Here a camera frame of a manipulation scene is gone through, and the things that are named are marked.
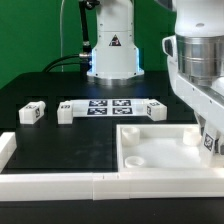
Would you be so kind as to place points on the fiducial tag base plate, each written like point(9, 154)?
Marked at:
point(109, 107)

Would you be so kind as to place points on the white U-shaped obstacle fence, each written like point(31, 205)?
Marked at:
point(127, 184)

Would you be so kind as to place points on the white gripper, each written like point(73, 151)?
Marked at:
point(196, 73)

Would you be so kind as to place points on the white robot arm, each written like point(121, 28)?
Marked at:
point(115, 56)

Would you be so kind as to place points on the white square tabletop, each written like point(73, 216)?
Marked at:
point(159, 146)

